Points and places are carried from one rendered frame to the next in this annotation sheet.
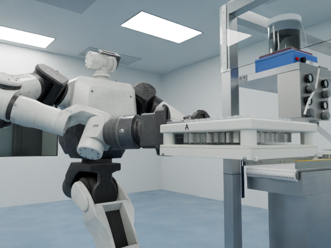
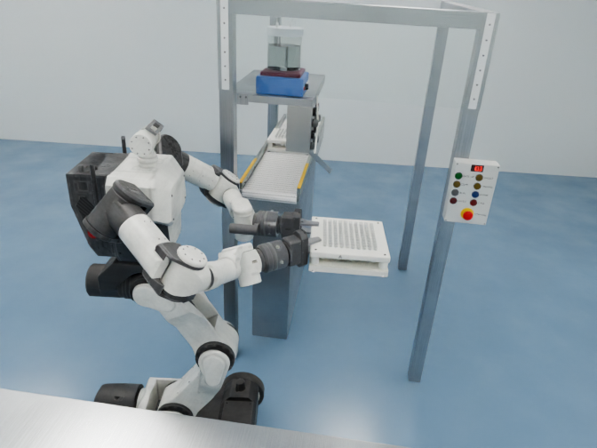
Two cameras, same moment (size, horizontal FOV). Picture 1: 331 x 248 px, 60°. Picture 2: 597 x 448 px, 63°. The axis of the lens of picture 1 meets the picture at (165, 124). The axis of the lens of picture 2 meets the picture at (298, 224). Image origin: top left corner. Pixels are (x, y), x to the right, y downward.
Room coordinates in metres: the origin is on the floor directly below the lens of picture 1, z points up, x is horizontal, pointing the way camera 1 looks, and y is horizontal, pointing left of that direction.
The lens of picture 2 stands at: (-0.14, 1.03, 1.82)
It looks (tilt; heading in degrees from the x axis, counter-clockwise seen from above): 27 degrees down; 310
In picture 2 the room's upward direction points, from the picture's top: 3 degrees clockwise
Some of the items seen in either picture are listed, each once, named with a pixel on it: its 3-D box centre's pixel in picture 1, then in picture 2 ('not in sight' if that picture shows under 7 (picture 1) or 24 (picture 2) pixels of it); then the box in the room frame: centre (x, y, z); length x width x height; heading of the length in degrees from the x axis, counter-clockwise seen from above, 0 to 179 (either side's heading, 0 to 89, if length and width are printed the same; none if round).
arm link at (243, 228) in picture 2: not in sight; (250, 226); (0.94, 0.00, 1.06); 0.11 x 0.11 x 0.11; 33
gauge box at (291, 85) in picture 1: (303, 97); (301, 123); (1.24, -0.60, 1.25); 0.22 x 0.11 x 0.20; 124
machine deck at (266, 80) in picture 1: (299, 84); (279, 86); (1.47, -0.69, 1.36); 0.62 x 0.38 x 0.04; 124
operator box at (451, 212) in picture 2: not in sight; (470, 191); (0.52, -0.84, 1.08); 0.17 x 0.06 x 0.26; 34
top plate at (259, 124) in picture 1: (236, 128); (348, 237); (0.64, -0.16, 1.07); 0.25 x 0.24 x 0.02; 129
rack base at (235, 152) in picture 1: (236, 149); (346, 251); (0.64, -0.16, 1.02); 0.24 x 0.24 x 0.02; 39
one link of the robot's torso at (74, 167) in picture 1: (88, 181); (131, 274); (1.19, 0.31, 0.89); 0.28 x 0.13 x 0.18; 41
